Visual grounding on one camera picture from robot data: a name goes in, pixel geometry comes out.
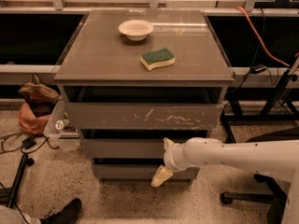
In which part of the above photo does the black stand leg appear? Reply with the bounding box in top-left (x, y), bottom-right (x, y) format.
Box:
top-left (0, 153), bottom-right (35, 208)

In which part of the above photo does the grey bottom drawer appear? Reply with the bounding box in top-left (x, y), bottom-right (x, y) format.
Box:
top-left (91, 158), bottom-right (200, 181)

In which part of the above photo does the green yellow sponge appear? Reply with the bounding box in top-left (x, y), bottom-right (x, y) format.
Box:
top-left (140, 48), bottom-right (176, 71)

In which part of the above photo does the black power brick right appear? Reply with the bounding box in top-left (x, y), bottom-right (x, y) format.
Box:
top-left (250, 64), bottom-right (267, 74)

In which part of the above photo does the black shoe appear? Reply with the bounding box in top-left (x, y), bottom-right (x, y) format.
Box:
top-left (41, 198), bottom-right (82, 224)

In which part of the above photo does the orange cable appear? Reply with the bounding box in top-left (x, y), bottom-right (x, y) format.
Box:
top-left (235, 5), bottom-right (292, 68)

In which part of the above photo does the grey top drawer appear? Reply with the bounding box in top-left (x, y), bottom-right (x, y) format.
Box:
top-left (65, 103), bottom-right (222, 130)

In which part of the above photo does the white bowl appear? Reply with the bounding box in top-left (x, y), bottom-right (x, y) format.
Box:
top-left (119, 20), bottom-right (153, 41)

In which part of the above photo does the black metal frame stand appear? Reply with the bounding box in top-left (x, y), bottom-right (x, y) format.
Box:
top-left (221, 57), bottom-right (299, 143)

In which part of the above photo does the grey drawer cabinet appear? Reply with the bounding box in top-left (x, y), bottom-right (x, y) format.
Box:
top-left (54, 9), bottom-right (234, 90)

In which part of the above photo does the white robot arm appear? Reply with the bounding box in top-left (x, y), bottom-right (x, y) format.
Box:
top-left (151, 137), bottom-right (299, 224)

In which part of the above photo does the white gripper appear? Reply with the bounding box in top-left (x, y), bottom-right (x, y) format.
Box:
top-left (150, 137), bottom-right (187, 188)

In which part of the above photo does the black power adapter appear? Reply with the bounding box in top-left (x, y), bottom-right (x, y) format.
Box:
top-left (21, 136), bottom-right (36, 149)

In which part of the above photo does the black office chair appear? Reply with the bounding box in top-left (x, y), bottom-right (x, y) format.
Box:
top-left (220, 126), bottom-right (299, 224)

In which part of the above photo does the pink cloth bag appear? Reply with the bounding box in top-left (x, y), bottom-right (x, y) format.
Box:
top-left (18, 103), bottom-right (52, 134)

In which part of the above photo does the grey drawer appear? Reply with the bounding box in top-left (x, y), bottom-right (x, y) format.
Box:
top-left (79, 129), bottom-right (211, 160)
top-left (65, 103), bottom-right (222, 130)
top-left (91, 158), bottom-right (200, 181)

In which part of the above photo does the clear plastic bin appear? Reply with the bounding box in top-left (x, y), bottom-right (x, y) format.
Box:
top-left (44, 100), bottom-right (80, 151)

